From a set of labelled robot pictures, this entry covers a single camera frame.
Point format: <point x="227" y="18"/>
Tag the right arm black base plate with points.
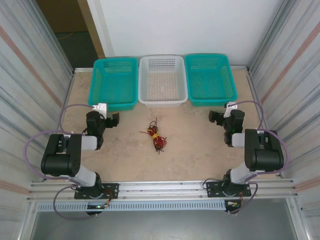
<point x="213" y="188"/>

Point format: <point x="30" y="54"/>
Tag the white plastic basket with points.
<point x="162" y="82"/>

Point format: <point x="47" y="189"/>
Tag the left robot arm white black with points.
<point x="60" y="162"/>

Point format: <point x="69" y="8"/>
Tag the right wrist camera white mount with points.
<point x="230" y="107"/>

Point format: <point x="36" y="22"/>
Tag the aluminium mounting rail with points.
<point x="162" y="187"/>

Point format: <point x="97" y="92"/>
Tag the teal plastic basket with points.
<point x="210" y="80"/>
<point x="112" y="82"/>

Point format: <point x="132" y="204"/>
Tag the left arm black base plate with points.
<point x="111" y="191"/>

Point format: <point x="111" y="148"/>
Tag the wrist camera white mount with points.
<point x="101" y="108"/>
<point x="230" y="107"/>

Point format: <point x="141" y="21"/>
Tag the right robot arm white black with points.
<point x="265" y="157"/>

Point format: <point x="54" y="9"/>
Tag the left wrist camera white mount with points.
<point x="101" y="108"/>

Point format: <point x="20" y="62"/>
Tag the small controller circuit board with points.
<point x="97" y="206"/>
<point x="232" y="204"/>

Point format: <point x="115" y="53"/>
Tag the brown wooden door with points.
<point x="65" y="15"/>

